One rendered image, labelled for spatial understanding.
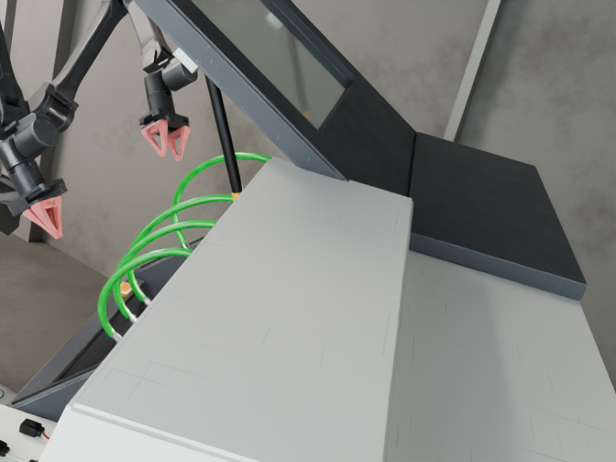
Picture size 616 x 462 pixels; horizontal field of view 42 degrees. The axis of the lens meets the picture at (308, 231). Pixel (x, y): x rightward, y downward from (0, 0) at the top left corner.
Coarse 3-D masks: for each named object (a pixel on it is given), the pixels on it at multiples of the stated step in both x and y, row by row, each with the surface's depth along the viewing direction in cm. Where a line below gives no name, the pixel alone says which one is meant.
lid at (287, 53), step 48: (144, 0) 113; (192, 0) 128; (240, 0) 153; (288, 0) 179; (192, 48) 114; (240, 48) 130; (288, 48) 156; (240, 96) 115; (288, 96) 131; (336, 96) 158; (288, 144) 116; (336, 144) 127; (384, 144) 152
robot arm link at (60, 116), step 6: (54, 102) 212; (60, 102) 214; (54, 108) 211; (60, 108) 213; (66, 108) 215; (48, 114) 211; (54, 114) 212; (60, 114) 213; (66, 114) 214; (54, 120) 213; (60, 120) 213
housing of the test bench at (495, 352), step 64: (448, 192) 144; (512, 192) 156; (448, 256) 120; (512, 256) 121; (448, 320) 102; (512, 320) 107; (576, 320) 113; (448, 384) 87; (512, 384) 90; (576, 384) 94; (448, 448) 75; (512, 448) 78; (576, 448) 81
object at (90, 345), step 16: (112, 304) 188; (128, 304) 196; (96, 320) 180; (112, 320) 183; (80, 336) 173; (96, 336) 175; (64, 352) 166; (80, 352) 168; (96, 352) 180; (48, 368) 159; (64, 368) 161; (80, 368) 171; (32, 384) 153; (48, 384) 155
